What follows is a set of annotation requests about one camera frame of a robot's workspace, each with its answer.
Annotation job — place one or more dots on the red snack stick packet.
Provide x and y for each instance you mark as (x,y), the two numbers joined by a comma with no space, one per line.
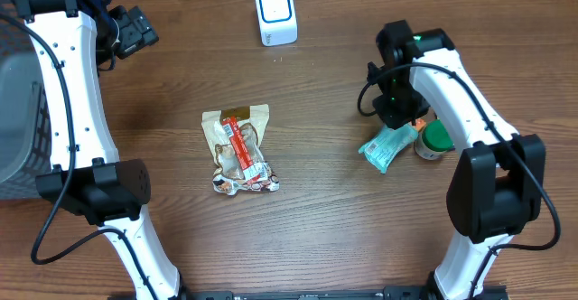
(243,139)

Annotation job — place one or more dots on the mint green tissue packet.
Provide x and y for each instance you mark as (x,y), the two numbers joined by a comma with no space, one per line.
(382,149)

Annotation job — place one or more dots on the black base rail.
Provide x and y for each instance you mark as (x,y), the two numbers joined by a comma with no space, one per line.
(316,294)

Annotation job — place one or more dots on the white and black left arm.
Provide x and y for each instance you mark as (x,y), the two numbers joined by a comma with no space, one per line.
(74,41)

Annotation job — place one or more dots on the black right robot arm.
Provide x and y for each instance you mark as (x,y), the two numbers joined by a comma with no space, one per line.
(497,186)

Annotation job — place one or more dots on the green lid jar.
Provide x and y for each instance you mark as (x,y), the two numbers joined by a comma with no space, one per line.
(433,141)

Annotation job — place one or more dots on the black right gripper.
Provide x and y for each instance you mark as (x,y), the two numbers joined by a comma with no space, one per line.
(396,118)

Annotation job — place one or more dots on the white barcode scanner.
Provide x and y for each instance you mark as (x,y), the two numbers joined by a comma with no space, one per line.
(277,22)

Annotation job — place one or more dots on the orange snack packet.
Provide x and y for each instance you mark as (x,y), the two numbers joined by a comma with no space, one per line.
(418,124)

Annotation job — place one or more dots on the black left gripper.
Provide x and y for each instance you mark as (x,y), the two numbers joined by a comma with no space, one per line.
(136,32)

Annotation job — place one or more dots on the dark grey plastic basket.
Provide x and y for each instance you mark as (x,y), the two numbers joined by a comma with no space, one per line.
(25,123)

